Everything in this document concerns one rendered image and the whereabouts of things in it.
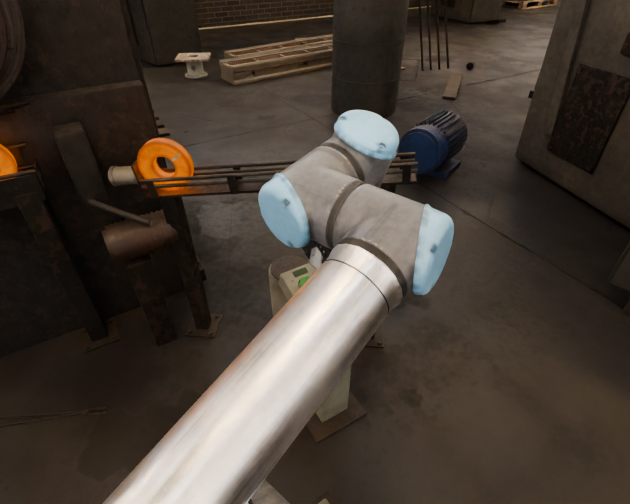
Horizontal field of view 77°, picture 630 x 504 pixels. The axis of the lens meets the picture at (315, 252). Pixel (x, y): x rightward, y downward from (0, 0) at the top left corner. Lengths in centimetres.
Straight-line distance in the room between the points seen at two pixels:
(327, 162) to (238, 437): 32
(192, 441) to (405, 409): 117
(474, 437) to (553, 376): 42
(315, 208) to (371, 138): 14
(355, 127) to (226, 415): 38
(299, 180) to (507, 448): 119
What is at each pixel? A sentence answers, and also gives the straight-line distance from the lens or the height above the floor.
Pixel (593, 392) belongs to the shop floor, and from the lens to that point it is 175.
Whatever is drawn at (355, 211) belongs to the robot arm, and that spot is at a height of 100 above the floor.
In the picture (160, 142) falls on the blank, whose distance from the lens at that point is 123.
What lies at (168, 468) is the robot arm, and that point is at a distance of 34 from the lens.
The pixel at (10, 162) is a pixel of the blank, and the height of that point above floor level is 74.
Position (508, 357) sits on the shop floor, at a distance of 170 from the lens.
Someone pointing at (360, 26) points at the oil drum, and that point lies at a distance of 341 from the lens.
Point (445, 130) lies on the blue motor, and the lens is 267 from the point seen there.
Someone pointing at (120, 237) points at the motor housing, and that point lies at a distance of 135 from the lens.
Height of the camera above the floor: 124
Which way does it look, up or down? 39 degrees down
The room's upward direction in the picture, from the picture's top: straight up
